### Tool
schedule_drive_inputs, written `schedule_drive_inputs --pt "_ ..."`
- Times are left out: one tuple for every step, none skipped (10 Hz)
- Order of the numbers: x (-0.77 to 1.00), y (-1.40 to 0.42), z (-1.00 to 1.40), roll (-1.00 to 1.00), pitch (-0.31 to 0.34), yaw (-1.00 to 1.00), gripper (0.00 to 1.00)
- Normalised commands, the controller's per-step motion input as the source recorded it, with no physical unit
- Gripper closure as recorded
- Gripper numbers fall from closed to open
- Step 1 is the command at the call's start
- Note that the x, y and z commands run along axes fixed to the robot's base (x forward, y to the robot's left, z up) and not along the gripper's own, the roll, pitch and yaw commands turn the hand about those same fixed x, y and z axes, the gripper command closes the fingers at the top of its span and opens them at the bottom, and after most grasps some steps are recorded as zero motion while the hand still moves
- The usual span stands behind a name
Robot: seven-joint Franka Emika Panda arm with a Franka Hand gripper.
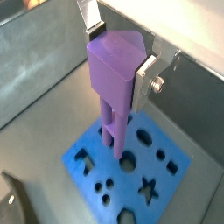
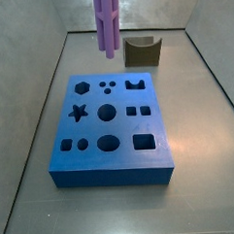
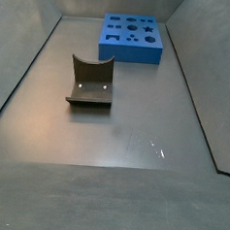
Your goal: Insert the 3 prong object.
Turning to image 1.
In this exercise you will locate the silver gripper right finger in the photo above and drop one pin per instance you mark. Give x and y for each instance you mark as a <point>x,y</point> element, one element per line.
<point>148,74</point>

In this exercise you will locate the purple three prong block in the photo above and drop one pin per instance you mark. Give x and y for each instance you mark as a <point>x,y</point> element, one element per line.
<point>113,58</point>

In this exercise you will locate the blue shape sorter board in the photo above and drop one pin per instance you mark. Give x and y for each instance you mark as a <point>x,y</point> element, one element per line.
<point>138,187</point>

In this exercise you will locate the dark grey corner bracket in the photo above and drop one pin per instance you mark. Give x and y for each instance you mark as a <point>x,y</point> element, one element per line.
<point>15,205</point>

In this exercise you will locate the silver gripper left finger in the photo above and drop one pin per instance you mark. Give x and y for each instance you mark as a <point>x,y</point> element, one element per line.
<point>92,18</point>

